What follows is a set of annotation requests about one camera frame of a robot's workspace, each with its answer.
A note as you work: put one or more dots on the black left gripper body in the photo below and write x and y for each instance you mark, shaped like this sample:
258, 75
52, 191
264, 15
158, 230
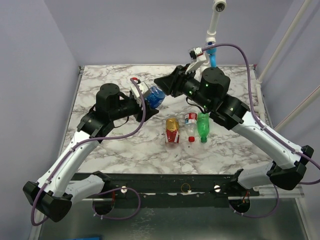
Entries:
130, 107

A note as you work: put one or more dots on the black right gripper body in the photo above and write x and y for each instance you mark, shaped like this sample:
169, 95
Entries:
177, 80

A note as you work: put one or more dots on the blue label Pocari bottle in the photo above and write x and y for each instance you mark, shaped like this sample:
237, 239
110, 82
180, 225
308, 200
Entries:
156, 97

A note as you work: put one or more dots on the gold red label bottle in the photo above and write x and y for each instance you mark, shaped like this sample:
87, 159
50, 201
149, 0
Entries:
172, 131

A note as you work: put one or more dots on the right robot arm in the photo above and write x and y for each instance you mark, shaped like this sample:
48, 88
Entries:
289, 160

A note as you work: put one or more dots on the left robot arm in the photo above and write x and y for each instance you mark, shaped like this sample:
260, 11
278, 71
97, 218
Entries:
53, 194

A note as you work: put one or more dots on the clear bottle red cap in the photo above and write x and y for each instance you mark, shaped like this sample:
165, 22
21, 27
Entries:
190, 122

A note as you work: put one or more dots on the green plastic bottle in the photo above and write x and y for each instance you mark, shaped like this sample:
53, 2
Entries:
203, 126

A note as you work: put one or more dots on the blue pipe valve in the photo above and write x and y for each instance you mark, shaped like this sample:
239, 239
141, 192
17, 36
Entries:
211, 53

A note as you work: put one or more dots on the white diagonal pole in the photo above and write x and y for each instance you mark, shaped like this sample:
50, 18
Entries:
282, 35

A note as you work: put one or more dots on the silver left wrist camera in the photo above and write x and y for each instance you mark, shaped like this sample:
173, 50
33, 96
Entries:
139, 90

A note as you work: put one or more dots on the black mounting rail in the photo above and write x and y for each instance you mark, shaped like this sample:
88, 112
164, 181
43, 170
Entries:
171, 190

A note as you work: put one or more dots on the white PVC pipe frame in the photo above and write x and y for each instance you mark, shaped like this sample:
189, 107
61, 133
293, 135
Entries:
218, 7

